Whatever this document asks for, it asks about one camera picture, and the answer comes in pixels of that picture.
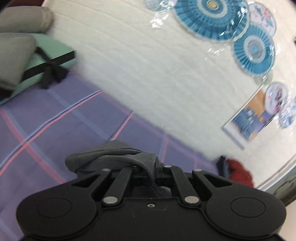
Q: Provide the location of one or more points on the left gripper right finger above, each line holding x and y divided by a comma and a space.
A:
192, 188

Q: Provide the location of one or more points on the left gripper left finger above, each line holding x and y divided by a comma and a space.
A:
110, 186

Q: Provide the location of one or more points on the dark grey pants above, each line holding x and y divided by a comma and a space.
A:
116, 155

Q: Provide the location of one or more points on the dark blue folded clothes stack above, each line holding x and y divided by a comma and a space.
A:
223, 167

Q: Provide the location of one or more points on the red folded garment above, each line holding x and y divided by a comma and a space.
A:
238, 173

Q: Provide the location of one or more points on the purple plaid bed sheet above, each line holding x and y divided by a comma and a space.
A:
41, 127

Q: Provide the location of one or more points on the small blue paper fan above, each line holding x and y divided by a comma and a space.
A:
255, 51

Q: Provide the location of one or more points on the large blue paper fan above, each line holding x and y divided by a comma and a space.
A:
218, 21

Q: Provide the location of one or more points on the grey folded garment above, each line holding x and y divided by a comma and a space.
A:
18, 24

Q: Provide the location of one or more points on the bedding poster on wall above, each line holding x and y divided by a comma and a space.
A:
249, 121

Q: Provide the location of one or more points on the green cushion with black strap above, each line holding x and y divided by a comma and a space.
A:
51, 62

